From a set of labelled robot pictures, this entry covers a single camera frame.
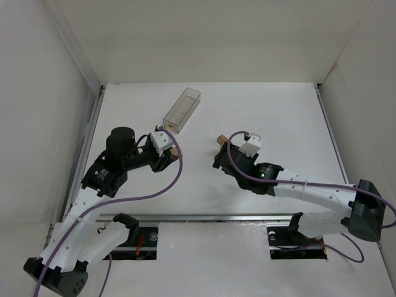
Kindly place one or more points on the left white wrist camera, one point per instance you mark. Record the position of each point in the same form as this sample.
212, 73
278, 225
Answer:
160, 140

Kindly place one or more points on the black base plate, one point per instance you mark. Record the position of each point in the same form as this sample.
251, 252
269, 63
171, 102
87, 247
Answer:
142, 246
287, 245

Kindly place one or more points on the aluminium left rail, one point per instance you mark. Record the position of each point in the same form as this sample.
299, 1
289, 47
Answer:
84, 141

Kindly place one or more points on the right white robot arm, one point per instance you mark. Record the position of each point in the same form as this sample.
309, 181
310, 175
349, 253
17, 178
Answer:
353, 209

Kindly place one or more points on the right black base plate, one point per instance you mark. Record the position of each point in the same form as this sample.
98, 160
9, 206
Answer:
287, 245

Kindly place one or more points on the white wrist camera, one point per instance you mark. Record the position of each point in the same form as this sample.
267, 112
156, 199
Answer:
253, 143
160, 140

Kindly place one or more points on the aluminium rail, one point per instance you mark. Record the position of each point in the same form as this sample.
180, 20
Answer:
212, 217
84, 141

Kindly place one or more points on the aluminium front rail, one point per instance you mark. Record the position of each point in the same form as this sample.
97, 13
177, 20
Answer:
212, 217

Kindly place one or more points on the striped dark wood block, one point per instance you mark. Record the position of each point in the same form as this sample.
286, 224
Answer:
221, 140

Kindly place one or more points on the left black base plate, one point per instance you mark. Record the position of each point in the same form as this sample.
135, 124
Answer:
142, 246

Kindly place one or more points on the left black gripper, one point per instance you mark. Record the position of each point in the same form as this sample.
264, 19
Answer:
161, 161

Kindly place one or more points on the small light wood cube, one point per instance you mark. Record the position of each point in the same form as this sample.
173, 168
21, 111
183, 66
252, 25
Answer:
174, 151

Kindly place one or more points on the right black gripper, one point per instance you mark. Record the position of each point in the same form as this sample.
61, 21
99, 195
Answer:
224, 156

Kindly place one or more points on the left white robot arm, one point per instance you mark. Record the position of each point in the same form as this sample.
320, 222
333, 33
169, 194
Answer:
63, 266

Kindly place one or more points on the clear plastic box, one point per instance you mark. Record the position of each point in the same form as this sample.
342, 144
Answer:
182, 110

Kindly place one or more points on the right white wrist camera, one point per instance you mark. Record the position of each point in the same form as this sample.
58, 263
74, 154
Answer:
253, 143

